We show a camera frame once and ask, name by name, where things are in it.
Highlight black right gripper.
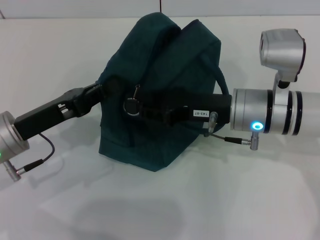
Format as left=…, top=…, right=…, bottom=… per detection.
left=124, top=90, right=233, bottom=127

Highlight dark teal insulated lunch bag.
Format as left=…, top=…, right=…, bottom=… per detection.
left=97, top=11, right=232, bottom=173

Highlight grey right gripper cable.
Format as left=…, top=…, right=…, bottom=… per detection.
left=203, top=111, right=260, bottom=152

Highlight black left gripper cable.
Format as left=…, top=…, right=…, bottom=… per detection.
left=2, top=133, right=55, bottom=182

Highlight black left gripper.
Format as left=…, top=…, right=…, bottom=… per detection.
left=13, top=78, right=126, bottom=141

